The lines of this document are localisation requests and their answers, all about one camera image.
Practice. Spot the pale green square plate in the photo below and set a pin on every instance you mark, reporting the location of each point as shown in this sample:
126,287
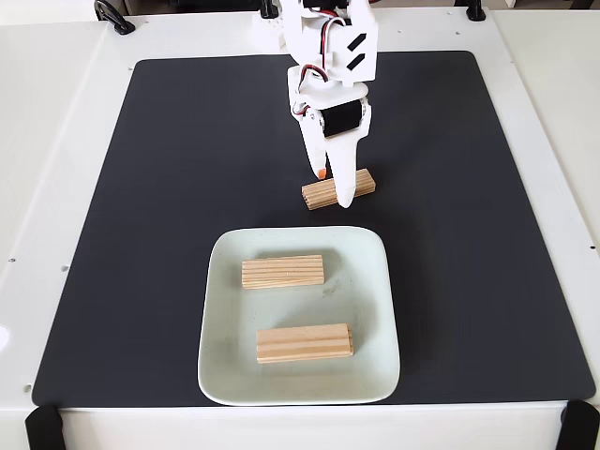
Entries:
290,379

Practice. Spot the black base clamp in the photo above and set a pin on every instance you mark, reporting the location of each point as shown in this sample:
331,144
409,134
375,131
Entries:
268,7

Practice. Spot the black table clamp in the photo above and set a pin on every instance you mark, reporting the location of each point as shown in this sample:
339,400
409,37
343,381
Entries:
115,19
475,10
43,429
581,426

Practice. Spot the black rubber mat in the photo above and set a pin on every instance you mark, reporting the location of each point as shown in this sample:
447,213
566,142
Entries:
140,234

